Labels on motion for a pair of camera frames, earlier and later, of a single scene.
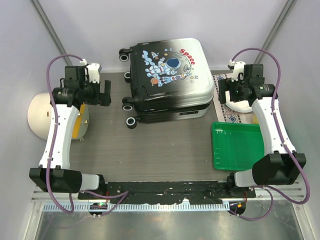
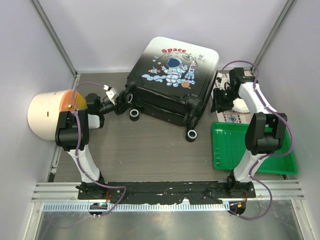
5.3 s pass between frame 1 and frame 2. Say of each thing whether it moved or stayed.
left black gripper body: moved
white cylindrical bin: stayed
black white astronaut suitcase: moved
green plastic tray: stayed
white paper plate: stayed
